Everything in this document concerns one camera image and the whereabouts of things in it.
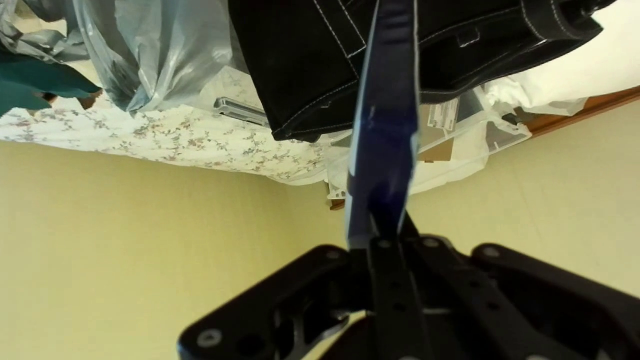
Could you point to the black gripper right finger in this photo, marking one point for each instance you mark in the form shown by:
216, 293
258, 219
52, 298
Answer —
506, 307

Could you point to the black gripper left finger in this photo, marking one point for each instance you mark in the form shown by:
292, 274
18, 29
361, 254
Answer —
292, 300

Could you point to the grey plastic bag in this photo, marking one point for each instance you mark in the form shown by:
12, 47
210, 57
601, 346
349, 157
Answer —
161, 47

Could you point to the black shopping bag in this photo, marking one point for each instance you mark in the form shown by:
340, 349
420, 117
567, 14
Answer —
300, 61

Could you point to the teal cloth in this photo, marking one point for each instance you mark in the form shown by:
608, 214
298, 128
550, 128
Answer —
32, 81

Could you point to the white plastic cover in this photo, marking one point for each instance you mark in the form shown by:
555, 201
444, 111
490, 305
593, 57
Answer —
586, 73

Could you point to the wooden headboard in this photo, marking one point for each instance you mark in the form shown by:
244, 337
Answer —
586, 108

